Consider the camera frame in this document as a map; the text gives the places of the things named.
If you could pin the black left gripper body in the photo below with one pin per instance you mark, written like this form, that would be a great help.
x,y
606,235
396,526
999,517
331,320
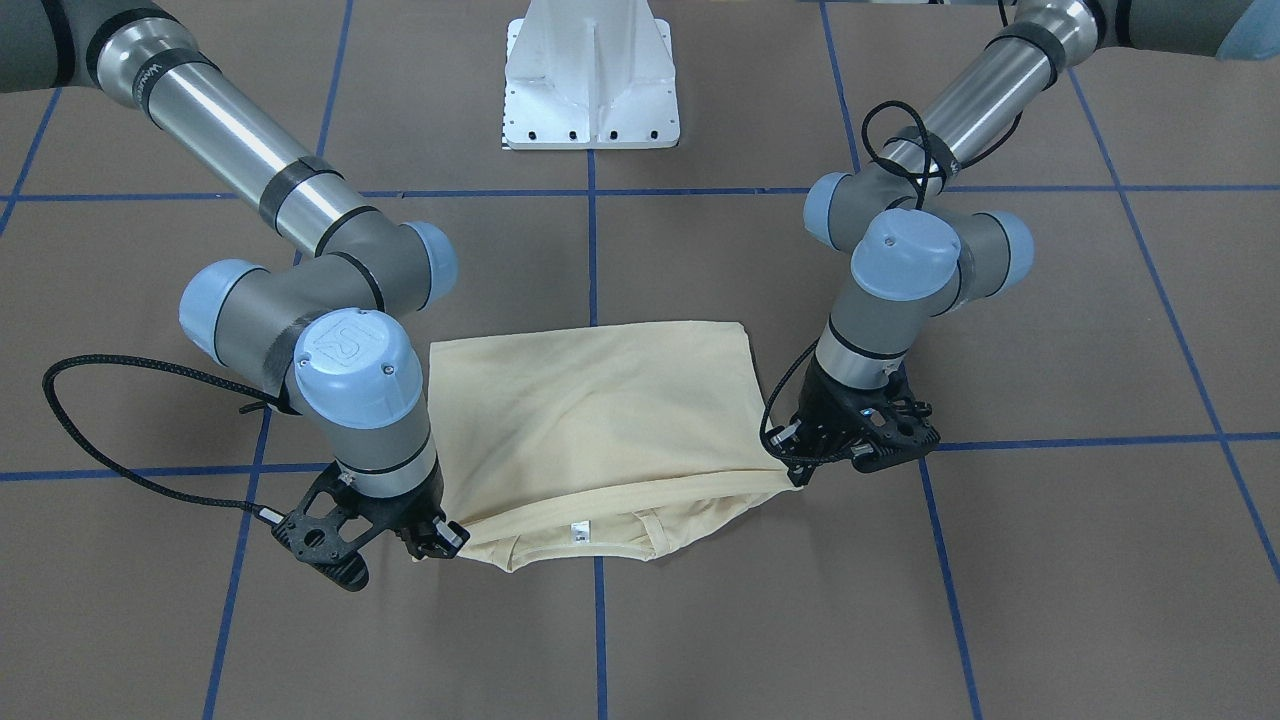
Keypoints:
x,y
833,404

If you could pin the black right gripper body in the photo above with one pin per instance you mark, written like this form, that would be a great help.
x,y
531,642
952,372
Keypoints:
x,y
403,512

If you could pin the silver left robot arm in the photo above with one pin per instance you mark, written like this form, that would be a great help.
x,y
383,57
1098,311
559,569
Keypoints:
x,y
911,260

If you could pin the cream long-sleeve graphic shirt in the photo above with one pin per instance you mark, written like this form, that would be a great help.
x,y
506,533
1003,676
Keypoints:
x,y
628,441

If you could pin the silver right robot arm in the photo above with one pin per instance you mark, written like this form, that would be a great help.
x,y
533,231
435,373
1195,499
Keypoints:
x,y
322,339

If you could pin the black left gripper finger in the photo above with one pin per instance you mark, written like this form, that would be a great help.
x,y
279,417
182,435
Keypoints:
x,y
799,473

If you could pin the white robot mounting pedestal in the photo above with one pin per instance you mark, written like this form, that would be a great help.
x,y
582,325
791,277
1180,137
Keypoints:
x,y
590,75

